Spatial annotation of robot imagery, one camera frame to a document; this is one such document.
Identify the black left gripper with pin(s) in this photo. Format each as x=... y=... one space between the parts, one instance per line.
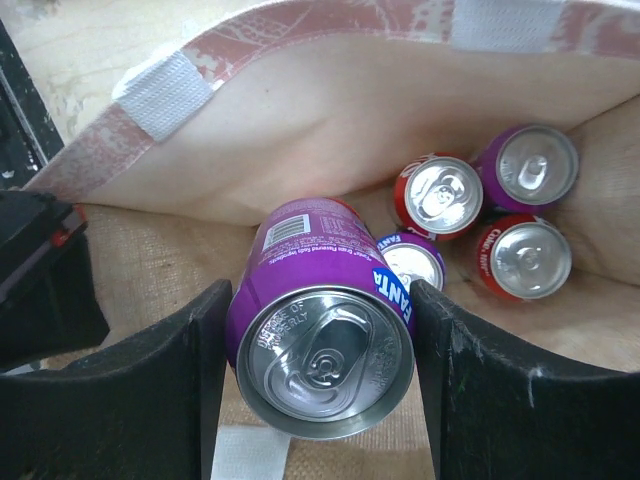
x=48 y=300

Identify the red cola can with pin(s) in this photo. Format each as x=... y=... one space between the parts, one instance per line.
x=438 y=196
x=522 y=257

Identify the brown canvas tote bag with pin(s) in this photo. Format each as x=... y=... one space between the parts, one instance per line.
x=302 y=98

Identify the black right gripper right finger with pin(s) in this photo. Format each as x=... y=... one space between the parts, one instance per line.
x=499 y=407

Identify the purple soda can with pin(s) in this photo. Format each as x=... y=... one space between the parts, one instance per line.
x=527 y=168
x=411 y=258
x=319 y=332

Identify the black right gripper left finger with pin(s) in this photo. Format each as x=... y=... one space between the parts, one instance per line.
x=146 y=407

